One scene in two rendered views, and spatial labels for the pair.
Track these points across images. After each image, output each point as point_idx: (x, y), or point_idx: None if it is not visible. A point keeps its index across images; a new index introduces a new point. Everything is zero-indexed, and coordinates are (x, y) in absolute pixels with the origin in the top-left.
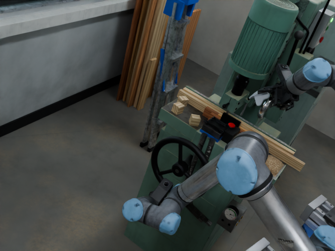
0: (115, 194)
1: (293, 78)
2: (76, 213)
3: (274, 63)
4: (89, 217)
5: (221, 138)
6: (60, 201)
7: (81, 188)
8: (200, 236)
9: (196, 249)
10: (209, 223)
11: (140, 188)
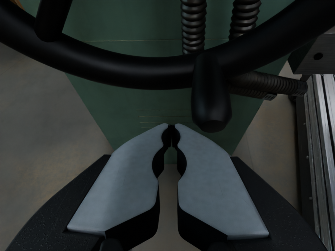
0: (81, 121)
1: None
2: (48, 183)
3: None
4: (68, 175)
5: None
6: (17, 184)
7: (35, 146)
8: (240, 114)
9: (237, 132)
10: (303, 89)
11: (86, 107)
